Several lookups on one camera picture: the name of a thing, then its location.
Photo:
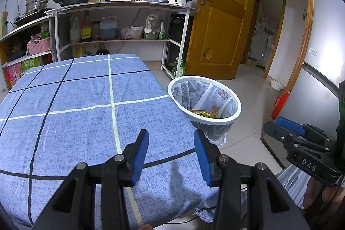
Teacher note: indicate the white round trash bin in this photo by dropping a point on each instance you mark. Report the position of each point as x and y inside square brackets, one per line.
[215, 122]

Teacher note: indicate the yellow printed bag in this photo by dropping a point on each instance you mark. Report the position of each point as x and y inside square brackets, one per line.
[83, 52]

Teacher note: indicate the gold yellow snack wrapper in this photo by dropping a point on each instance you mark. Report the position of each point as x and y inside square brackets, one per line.
[197, 112]

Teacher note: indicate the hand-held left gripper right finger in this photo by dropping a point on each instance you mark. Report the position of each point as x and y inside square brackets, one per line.
[202, 158]

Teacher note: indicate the white floor basin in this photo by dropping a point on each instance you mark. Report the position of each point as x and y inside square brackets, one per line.
[276, 85]

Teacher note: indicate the white crumpled shelf bag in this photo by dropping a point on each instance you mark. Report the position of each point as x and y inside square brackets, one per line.
[153, 24]

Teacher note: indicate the pink carton box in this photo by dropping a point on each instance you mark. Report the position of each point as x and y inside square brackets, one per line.
[14, 75]

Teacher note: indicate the clear plastic bin liner bag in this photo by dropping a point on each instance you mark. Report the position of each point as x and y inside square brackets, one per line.
[188, 92]

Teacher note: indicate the wall power strip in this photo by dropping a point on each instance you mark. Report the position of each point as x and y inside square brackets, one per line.
[4, 24]

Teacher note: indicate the person's striped clothing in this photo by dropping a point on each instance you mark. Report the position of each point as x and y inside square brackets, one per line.
[292, 187]

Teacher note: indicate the wooden door frame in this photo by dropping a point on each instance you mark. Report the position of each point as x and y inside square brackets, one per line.
[307, 17]

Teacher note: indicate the orange plastic container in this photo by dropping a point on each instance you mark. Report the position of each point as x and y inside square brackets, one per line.
[280, 106]

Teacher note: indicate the glass jar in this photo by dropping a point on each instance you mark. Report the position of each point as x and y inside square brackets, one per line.
[96, 30]

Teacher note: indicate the white frame kitchen shelf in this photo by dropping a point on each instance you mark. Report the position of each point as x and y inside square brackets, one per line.
[121, 5]

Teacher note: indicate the white plastic bottle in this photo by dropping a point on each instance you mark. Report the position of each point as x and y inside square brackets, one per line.
[75, 32]

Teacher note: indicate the white plastic tub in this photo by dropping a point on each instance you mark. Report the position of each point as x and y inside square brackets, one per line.
[137, 32]

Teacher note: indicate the steel steamer pot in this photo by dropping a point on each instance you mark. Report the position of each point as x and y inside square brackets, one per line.
[37, 2]

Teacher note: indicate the black induction cooker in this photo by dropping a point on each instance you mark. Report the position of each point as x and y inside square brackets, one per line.
[29, 18]

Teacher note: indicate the wooden door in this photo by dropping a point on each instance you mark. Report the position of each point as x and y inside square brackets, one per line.
[223, 30]

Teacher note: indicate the pink woven basket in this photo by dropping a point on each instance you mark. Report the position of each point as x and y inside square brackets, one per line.
[40, 46]

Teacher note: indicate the green bowl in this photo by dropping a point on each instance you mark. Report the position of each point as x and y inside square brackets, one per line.
[150, 36]

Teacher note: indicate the black standing appliance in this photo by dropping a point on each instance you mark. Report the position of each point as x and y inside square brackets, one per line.
[175, 38]

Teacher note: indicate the knotted plastic food bag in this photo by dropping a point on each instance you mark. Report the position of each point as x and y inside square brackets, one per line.
[126, 33]

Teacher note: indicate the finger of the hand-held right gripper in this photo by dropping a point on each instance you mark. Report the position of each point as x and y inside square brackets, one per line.
[291, 125]
[277, 131]

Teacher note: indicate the low wooden side shelf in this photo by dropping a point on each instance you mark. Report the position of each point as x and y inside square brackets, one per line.
[27, 24]

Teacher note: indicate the blue checked table cloth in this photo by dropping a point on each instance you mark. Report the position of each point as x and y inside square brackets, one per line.
[80, 111]

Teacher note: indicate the yellow label oil bottle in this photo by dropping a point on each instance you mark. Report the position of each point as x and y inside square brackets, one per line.
[85, 30]

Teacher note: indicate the person's right hand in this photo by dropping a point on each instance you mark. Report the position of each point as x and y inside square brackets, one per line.
[314, 193]

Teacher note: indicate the green snack wrapper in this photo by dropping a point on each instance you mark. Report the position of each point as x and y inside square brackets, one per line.
[211, 114]

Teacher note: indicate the large dark oil bottle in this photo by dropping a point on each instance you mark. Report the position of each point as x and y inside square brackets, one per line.
[102, 50]

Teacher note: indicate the green seasoning packet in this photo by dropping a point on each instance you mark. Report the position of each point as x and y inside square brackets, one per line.
[162, 32]

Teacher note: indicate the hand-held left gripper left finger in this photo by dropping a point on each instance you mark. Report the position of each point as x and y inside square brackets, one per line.
[140, 158]

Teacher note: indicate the green carton box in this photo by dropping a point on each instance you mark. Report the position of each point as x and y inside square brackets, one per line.
[32, 64]

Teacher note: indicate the green detergent bottle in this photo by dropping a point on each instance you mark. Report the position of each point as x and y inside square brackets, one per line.
[179, 69]

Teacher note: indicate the jug with blue liquid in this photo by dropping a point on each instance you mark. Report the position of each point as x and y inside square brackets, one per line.
[108, 29]

